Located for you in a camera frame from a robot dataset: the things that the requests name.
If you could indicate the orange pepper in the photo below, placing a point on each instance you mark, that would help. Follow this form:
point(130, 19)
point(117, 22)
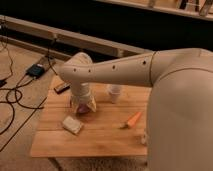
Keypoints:
point(131, 121)

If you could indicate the dark rectangular case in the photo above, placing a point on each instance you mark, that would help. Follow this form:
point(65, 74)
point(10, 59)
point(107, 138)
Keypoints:
point(61, 88)

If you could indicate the translucent plastic cup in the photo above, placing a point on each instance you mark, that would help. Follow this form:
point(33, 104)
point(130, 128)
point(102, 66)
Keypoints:
point(114, 92)

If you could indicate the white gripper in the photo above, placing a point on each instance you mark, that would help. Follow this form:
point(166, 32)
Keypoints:
point(82, 94)

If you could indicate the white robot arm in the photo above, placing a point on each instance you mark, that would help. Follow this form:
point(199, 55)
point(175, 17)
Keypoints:
point(179, 122)

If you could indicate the beige sponge block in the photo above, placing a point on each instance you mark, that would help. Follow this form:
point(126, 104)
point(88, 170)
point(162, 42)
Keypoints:
point(72, 125)

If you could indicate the purple ceramic bowl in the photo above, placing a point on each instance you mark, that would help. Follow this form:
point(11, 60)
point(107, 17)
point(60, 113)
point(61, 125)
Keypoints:
point(83, 109)

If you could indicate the wooden table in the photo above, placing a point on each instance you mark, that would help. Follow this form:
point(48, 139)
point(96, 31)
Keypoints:
point(102, 133)

